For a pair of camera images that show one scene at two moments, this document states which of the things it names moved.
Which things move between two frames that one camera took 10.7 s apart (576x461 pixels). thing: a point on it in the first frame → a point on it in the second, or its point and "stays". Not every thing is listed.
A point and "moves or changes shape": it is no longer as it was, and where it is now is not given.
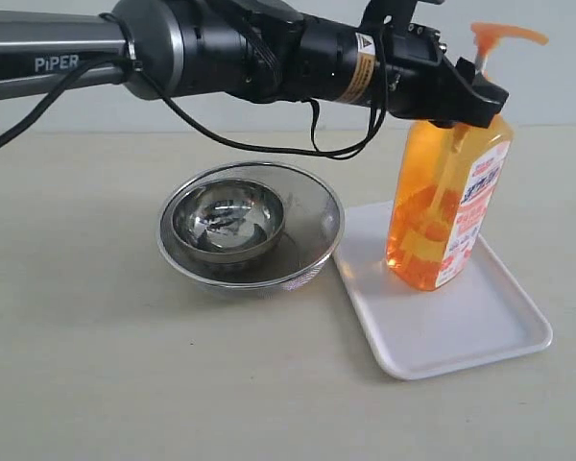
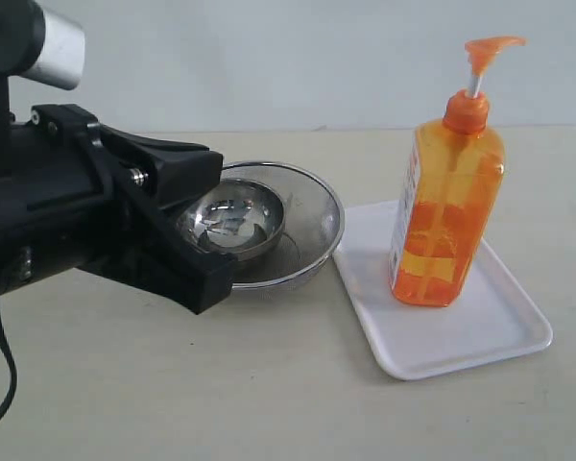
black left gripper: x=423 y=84 → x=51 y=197
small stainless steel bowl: x=228 y=220 stays
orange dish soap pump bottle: x=450 y=182 moves or changes shape
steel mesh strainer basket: x=313 y=221 stays
